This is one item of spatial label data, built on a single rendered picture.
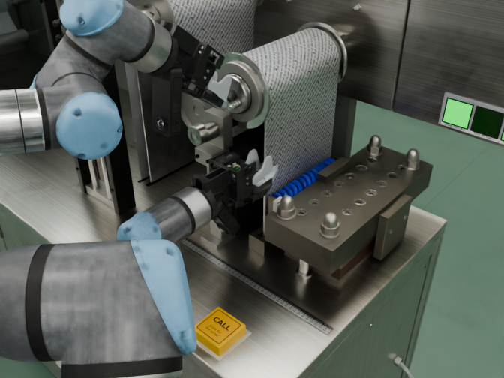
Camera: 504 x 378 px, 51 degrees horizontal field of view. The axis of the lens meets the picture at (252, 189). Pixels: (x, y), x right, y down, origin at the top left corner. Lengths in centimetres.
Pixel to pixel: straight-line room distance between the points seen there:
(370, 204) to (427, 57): 32
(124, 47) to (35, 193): 74
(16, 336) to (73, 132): 23
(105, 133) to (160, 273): 21
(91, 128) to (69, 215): 71
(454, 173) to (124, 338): 294
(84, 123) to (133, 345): 26
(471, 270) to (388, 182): 151
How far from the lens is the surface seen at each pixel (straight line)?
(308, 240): 100
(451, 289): 252
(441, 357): 224
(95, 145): 65
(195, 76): 88
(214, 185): 92
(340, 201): 110
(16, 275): 54
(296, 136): 110
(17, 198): 145
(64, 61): 77
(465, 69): 113
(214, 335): 97
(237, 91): 99
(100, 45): 77
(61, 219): 133
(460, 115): 116
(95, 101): 64
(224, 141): 104
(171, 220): 87
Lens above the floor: 166
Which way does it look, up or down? 34 degrees down
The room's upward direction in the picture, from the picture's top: straight up
